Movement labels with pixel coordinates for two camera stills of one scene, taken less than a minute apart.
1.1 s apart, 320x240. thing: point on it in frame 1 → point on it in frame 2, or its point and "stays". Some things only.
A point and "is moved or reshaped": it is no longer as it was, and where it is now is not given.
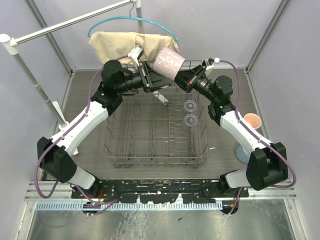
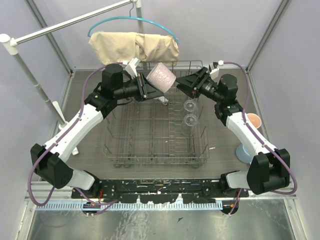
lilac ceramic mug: (167, 62) is moved or reshaped
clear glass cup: (190, 124) stays
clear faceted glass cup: (190, 106) stays
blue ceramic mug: (242, 154) stays
